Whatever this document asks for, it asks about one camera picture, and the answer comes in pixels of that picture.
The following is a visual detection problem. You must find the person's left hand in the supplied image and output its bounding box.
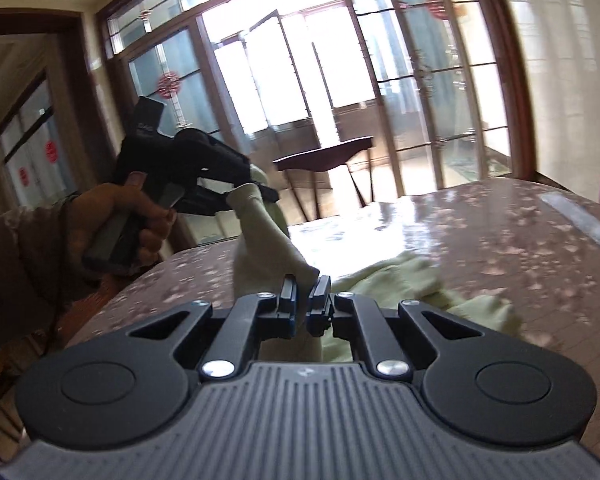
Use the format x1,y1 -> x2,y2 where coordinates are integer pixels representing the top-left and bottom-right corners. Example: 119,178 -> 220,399
62,172 -> 177,276

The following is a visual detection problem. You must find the glass panel door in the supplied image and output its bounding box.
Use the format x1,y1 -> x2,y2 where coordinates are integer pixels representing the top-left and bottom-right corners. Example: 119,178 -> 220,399
340,0 -> 511,196
125,25 -> 231,161

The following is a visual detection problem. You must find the window with red stickers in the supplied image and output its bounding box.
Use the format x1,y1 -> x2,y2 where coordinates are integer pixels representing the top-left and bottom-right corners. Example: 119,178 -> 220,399
0,75 -> 76,211

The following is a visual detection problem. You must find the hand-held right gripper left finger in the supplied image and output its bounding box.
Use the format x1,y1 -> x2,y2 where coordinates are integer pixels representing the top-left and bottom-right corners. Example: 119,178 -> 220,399
127,274 -> 299,380

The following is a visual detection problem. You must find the person's left forearm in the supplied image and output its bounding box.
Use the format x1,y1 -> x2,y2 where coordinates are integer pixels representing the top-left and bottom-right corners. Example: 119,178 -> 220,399
0,195 -> 81,356

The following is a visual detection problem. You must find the light wooden chair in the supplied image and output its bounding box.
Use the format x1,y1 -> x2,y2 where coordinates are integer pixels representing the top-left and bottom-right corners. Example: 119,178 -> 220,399
0,357 -> 26,446

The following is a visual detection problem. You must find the light green t-shirt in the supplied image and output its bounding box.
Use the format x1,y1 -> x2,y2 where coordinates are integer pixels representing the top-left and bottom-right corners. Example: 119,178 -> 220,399
227,167 -> 526,363

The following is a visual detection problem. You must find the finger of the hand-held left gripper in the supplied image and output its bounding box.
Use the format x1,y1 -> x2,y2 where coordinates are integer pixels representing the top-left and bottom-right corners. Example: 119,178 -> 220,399
177,182 -> 281,217
207,137 -> 255,184

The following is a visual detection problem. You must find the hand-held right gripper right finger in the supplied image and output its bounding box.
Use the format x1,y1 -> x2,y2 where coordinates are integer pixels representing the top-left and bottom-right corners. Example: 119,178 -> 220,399
306,275 -> 483,380

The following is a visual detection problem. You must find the dark wooden side table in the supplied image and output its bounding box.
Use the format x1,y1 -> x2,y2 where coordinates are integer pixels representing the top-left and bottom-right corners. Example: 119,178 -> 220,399
272,135 -> 376,221

